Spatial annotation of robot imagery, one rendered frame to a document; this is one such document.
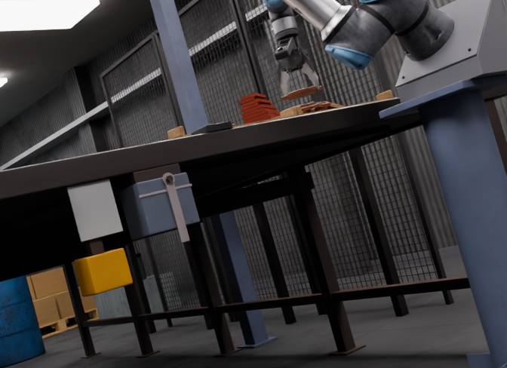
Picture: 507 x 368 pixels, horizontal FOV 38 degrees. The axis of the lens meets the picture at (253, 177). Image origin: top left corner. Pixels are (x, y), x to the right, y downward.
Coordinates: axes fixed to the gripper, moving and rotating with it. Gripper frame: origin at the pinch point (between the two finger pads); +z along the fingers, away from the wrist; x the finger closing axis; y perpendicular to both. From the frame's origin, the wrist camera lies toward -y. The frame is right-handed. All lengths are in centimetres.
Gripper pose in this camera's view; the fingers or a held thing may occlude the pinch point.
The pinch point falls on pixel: (301, 92)
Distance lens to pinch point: 234.0
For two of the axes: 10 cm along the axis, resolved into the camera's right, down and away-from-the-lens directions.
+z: 2.7, 9.6, -0.5
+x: -8.8, 2.7, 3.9
